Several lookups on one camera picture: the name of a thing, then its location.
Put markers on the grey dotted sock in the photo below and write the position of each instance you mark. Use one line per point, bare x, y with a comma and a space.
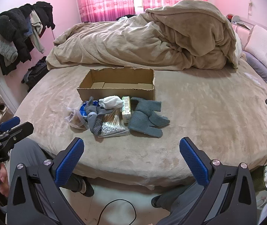
93, 118

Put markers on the beige duvet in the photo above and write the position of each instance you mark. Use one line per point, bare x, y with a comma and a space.
135, 39

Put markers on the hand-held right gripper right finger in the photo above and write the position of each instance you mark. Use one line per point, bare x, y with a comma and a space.
192, 161

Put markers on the black suitcase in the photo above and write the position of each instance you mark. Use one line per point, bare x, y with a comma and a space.
36, 75

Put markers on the pile of hanging clothes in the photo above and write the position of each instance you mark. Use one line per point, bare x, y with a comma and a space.
14, 32

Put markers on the bag of cotton swabs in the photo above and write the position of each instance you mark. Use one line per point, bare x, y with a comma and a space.
113, 125

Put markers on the purple pillow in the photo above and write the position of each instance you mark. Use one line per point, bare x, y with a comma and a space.
258, 66

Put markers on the clear plastic bag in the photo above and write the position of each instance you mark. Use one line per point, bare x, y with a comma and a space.
75, 119

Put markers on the black shoe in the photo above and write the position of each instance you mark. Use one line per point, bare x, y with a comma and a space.
87, 188

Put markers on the cardboard box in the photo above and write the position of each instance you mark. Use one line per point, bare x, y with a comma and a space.
124, 95

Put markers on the grey knitted sock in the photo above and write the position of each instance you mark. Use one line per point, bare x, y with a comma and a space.
147, 105

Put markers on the blue packet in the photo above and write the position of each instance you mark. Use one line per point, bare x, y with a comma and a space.
83, 110

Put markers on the white sock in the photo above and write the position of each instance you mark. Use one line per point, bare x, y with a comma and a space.
111, 102

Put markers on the bed headboard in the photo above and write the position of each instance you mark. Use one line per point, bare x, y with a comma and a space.
243, 21

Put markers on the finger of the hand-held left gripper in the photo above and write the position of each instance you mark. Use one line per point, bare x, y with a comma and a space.
18, 131
9, 123

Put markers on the green white tissue pack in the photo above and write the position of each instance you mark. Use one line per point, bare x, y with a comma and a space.
126, 110

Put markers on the grey knitted gloves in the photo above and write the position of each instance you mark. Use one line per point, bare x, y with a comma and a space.
147, 124

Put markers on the person's left hand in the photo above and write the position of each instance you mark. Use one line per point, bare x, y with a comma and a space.
3, 180

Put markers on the person's grey trouser leg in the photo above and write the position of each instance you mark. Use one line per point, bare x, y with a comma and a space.
30, 152
180, 201

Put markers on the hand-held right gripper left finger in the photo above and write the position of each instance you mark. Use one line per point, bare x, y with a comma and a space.
70, 159

